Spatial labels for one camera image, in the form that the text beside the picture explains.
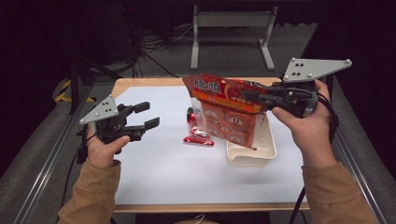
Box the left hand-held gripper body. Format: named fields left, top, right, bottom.
left=78, top=94, right=147, bottom=146

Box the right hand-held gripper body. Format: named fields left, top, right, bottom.
left=266, top=57, right=354, bottom=119

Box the orange clear seasoning packet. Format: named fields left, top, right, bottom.
left=182, top=73, right=269, bottom=151

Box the white plastic divided bin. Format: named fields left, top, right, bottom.
left=225, top=112, right=277, bottom=168

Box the person's left hand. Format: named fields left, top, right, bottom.
left=86, top=130, right=132, bottom=169

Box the person's right hand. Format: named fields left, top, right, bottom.
left=272, top=79, right=339, bottom=169

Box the yellow black hazard tape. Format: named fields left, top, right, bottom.
left=54, top=78, right=96, bottom=104

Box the white table mat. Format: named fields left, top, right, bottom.
left=113, top=85, right=307, bottom=206

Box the small black red packet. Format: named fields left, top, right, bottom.
left=182, top=106, right=216, bottom=147

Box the white metal stand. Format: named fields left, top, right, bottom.
left=190, top=4, right=280, bottom=71

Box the person's dark torso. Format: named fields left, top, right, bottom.
left=134, top=212, right=272, bottom=224

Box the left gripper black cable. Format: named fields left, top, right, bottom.
left=59, top=124, right=96, bottom=224

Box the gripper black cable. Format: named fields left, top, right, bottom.
left=59, top=124, right=96, bottom=224
left=288, top=91, right=341, bottom=224

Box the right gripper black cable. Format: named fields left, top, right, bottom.
left=288, top=91, right=341, bottom=224

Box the bundle of black floor cables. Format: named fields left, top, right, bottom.
left=122, top=6, right=191, bottom=78

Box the aluminium rail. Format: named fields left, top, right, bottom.
left=12, top=83, right=96, bottom=224
left=323, top=83, right=389, bottom=224

